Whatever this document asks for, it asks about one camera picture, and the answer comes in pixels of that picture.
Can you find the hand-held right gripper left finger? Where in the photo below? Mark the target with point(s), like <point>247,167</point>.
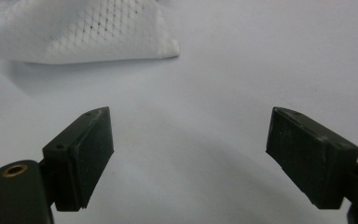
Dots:
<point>84,158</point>

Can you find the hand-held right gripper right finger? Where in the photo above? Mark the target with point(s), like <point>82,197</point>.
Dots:
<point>307,155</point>

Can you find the white mesh laundry bag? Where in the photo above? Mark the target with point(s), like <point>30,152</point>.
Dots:
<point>74,31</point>

